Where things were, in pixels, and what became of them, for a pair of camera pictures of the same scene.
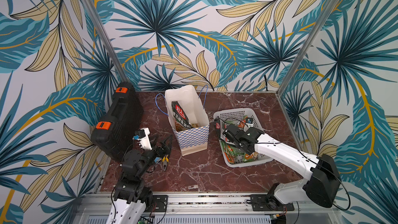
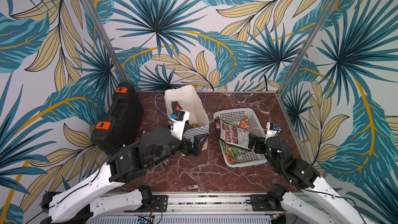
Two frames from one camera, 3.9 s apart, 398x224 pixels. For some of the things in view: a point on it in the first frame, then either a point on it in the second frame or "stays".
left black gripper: x=161 y=152 to x=188 y=149
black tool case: x=113 y=134 stays
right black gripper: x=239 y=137 to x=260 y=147
